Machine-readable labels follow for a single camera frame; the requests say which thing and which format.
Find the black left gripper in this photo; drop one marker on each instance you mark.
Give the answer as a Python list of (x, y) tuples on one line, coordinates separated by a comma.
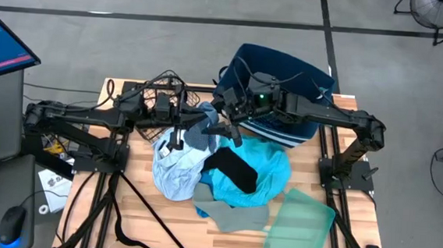
[(166, 106)]

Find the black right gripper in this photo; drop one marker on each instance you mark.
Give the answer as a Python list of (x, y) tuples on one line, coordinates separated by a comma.
[(234, 105)]

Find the grey-blue sock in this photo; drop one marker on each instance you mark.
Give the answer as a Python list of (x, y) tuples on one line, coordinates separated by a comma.
[(199, 140)]

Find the black sock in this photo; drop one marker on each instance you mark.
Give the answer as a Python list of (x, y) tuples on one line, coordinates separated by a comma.
[(234, 168)]

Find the light blue patterned shirt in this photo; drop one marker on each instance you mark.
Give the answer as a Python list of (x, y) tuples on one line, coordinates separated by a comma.
[(179, 172)]

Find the turquoise fleece cloth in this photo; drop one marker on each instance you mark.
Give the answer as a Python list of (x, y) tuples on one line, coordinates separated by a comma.
[(273, 166)]

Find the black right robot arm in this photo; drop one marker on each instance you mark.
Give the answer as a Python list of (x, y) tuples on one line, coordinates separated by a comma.
[(324, 111)]

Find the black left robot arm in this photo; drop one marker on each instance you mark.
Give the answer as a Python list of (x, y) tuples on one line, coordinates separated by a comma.
[(73, 119)]

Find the grey-green knit cloth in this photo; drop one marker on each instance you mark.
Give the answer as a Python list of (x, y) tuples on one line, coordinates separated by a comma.
[(234, 218)]

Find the navy white striped fabric bin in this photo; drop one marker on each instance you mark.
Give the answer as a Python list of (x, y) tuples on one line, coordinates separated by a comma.
[(288, 66)]

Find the black bent metal bar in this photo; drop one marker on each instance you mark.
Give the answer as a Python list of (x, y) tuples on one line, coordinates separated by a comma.
[(152, 213)]

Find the white paper sheet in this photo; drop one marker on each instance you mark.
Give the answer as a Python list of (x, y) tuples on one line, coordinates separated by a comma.
[(58, 191)]

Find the white tape roll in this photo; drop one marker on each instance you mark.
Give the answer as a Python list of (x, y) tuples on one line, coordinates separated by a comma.
[(40, 209)]

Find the grey desk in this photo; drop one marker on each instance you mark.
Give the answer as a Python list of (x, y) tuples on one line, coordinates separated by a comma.
[(4, 105)]

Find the computer monitor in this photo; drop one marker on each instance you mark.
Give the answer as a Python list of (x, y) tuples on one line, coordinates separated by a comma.
[(0, 46)]

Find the black computer mouse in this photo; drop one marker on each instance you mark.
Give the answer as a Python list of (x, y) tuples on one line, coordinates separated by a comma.
[(12, 224)]

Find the black floor fan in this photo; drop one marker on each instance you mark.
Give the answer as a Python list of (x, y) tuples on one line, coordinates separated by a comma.
[(440, 12)]

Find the black metal table frame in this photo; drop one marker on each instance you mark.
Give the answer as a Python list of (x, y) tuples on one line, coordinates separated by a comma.
[(332, 210)]

